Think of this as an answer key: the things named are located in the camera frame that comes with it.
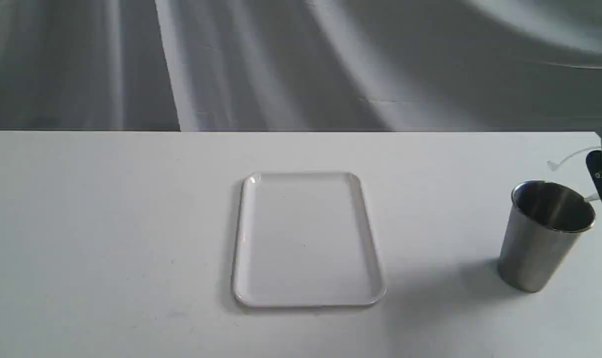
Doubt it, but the translucent squeeze bottle amber liquid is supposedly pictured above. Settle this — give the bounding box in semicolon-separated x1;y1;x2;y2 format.
547;146;602;203

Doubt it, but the stainless steel cup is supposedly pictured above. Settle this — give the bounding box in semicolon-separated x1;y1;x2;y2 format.
497;180;596;293

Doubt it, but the white rectangular plastic tray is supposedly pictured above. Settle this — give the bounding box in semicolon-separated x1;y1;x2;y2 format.
231;172;387;310

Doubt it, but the grey fabric backdrop curtain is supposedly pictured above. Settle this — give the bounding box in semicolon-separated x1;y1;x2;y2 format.
0;0;602;132

